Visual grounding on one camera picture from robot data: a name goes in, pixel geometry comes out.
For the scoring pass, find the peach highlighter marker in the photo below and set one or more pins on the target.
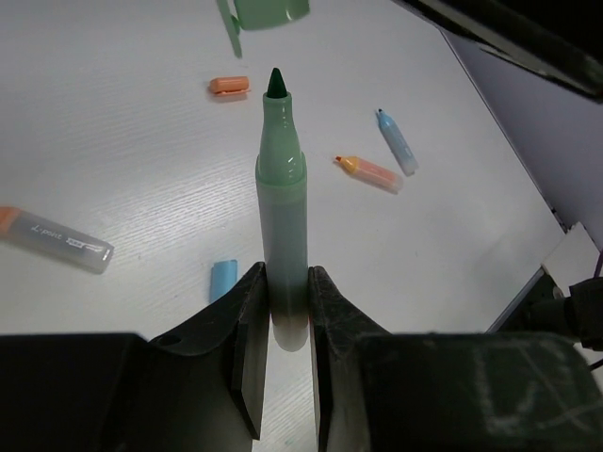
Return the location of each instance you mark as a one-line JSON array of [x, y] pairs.
[[54, 240]]

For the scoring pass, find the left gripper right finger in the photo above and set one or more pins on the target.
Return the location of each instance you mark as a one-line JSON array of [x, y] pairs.
[[495, 391]]

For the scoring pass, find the green highlighter marker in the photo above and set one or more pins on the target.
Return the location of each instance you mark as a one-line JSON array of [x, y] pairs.
[[281, 186]]

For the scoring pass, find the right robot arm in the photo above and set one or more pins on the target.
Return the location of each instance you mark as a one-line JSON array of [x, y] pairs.
[[559, 41]]

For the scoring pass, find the green marker cap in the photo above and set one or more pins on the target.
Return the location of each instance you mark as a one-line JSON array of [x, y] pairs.
[[255, 15]]

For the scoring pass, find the red-orange highlighter marker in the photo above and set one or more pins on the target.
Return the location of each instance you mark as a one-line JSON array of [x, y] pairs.
[[370, 173]]

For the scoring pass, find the blue highlighter marker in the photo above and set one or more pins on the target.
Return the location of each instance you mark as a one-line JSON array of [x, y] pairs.
[[397, 143]]

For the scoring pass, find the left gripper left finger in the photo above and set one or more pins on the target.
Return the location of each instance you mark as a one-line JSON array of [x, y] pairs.
[[198, 387]]

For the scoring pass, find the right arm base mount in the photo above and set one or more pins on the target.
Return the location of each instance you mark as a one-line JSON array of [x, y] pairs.
[[563, 297]]

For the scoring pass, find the blue marker cap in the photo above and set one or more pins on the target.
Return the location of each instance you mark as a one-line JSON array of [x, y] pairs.
[[223, 279]]

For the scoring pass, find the red-orange marker cap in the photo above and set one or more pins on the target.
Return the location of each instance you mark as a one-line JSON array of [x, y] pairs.
[[229, 85]]

